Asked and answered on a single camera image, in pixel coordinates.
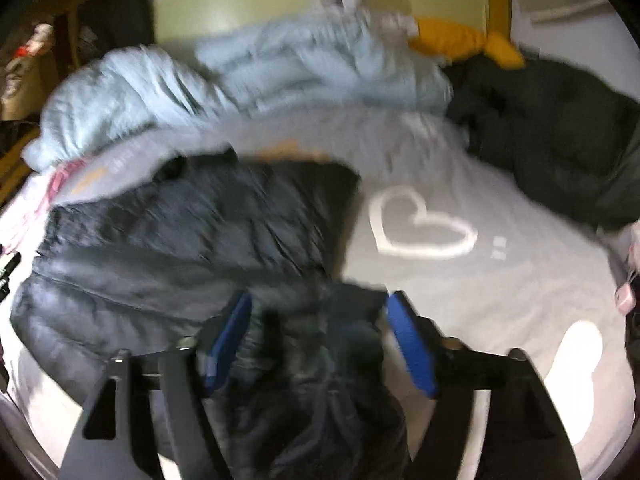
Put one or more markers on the pink and white soft item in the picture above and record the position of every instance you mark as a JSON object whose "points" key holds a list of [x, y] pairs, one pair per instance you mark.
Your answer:
{"points": [[627, 295]]}

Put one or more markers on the grey blanket with heart print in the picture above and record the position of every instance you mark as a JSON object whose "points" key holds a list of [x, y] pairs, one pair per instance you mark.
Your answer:
{"points": [[500, 300]]}

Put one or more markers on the light blue puffer jacket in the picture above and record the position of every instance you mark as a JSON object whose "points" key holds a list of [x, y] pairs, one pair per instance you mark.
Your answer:
{"points": [[300, 65]]}

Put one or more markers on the wooden furniture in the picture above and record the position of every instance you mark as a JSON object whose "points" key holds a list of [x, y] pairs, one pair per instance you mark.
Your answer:
{"points": [[30, 90]]}

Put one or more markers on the white cloth with pink stripes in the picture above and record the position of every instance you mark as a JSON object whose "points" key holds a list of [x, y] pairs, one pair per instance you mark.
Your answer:
{"points": [[30, 205]]}

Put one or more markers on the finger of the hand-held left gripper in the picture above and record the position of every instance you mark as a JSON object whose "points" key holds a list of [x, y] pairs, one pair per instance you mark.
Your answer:
{"points": [[6, 275]]}

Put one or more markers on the dark grey garment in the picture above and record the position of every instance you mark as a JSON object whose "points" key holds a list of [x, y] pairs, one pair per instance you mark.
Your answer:
{"points": [[550, 130]]}

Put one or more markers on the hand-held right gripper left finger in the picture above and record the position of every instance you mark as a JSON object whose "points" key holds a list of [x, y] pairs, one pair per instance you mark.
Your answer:
{"points": [[227, 345]]}

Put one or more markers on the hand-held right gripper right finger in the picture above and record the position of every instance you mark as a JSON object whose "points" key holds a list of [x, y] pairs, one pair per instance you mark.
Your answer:
{"points": [[412, 345]]}

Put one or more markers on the black puffer jacket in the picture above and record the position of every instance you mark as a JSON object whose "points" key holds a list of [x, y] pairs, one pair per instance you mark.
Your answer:
{"points": [[175, 240]]}

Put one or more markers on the black hanging garment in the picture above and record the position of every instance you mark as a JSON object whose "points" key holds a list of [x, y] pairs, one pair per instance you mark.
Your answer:
{"points": [[120, 15]]}

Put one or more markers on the yellow garment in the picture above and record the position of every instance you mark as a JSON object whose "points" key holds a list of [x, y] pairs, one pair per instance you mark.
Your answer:
{"points": [[450, 37]]}

